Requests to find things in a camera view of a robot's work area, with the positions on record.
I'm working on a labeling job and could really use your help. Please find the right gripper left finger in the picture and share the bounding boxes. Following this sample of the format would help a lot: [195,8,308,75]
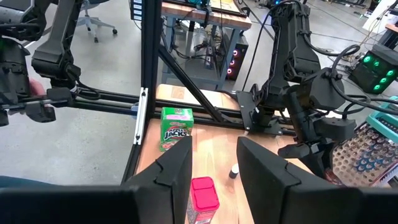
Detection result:
[0,136,193,224]

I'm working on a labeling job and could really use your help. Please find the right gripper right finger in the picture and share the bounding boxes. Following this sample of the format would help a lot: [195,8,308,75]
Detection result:
[236,136,398,224]

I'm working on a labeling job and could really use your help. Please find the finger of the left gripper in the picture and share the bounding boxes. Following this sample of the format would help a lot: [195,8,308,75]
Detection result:
[306,154,330,180]
[278,142,324,159]

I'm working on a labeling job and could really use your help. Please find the dark dropper bottle white cap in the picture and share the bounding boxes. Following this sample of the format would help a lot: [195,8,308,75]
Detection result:
[229,163,240,180]

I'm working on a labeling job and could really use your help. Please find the red smoked paprika tin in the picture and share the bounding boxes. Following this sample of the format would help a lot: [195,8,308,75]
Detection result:
[186,176,220,224]

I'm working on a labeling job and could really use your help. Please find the steel box grater teal trim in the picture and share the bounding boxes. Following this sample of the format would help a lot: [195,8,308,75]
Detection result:
[329,95,398,189]

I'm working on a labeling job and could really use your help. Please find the computer tower green lights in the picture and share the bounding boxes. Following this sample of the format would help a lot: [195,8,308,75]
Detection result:
[348,43,398,95]

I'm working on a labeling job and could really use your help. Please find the computer tower pink lights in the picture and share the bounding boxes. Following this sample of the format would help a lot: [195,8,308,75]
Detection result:
[225,34,249,82]

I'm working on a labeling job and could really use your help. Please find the green Apple Jacks cereal box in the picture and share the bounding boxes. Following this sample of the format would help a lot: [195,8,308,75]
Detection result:
[159,106,195,152]

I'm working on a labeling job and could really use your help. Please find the person's hand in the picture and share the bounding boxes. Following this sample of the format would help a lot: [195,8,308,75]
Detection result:
[29,77,47,97]

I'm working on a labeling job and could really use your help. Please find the wooden-top background workbench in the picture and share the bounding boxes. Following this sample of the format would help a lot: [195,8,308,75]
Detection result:
[161,0,253,91]

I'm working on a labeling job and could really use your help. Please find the grey office chair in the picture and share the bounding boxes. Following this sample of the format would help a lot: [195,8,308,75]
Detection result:
[76,0,118,44]

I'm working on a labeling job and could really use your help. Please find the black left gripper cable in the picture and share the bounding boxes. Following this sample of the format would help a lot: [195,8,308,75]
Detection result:
[329,43,398,116]

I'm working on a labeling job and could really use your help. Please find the white frame bracket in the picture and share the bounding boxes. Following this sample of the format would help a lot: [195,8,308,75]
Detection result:
[132,86,149,146]

